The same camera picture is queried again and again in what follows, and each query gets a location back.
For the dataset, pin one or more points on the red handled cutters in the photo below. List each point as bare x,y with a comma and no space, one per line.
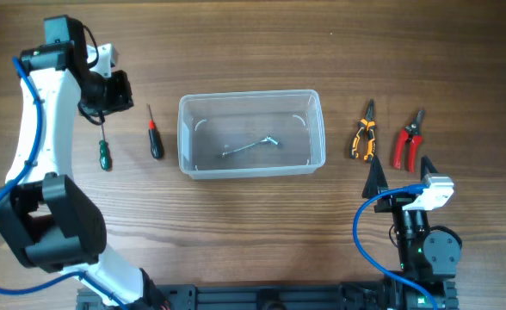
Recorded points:
408,141

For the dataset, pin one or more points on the black red screwdriver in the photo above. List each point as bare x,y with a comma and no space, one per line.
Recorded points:
157,148

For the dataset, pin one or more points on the clear plastic container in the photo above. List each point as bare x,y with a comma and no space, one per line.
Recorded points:
209,124

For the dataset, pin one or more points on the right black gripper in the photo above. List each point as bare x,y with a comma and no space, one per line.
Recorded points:
398,202

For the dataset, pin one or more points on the green handled screwdriver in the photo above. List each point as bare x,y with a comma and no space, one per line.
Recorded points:
104,159

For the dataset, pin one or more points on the silver socket wrench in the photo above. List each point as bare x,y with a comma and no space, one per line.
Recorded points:
266,140

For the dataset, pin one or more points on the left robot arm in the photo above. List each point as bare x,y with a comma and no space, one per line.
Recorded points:
47,221

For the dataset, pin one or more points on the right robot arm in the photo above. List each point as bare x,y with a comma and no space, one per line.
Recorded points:
428,255

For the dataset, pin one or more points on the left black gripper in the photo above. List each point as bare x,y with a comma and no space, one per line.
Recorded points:
118,91

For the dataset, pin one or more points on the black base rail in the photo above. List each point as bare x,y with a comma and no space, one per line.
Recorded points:
261,297

